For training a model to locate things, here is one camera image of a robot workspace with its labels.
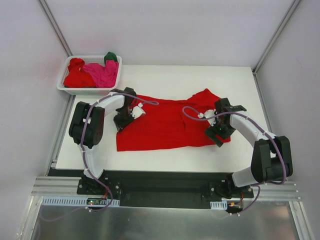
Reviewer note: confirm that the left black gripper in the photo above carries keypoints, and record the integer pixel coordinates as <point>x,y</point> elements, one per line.
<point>122,121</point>

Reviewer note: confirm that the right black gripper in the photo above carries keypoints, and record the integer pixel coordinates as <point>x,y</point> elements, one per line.
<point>215,135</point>

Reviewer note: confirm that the red t shirt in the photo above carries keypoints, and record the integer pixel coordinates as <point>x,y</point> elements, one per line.
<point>77,77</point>
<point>170,124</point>

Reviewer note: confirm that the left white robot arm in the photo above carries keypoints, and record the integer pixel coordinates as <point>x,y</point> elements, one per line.
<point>87,126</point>

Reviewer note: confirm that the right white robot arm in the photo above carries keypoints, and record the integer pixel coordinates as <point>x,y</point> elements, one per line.
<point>271,160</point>

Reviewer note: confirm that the pink t shirt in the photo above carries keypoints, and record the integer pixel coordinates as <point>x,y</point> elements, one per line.
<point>103,76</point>

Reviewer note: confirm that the green t shirt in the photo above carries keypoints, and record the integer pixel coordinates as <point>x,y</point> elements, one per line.
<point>110,56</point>

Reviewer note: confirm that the white plastic basket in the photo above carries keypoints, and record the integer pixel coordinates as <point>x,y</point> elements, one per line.
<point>86,91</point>

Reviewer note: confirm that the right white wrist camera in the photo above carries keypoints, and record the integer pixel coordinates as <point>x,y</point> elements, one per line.
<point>209,115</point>

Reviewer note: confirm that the right white cable duct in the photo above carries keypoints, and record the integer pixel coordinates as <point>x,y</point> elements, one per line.
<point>219,205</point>

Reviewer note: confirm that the white cable duct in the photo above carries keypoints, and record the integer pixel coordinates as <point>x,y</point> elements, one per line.
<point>219,205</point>
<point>78,201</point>

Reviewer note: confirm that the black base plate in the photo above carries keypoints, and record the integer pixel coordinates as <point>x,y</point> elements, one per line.
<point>160,189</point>

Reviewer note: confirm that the aluminium frame rail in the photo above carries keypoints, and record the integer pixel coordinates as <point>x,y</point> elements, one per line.
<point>67,186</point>

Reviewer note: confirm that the left white cable duct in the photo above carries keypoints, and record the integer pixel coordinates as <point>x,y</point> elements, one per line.
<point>78,201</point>

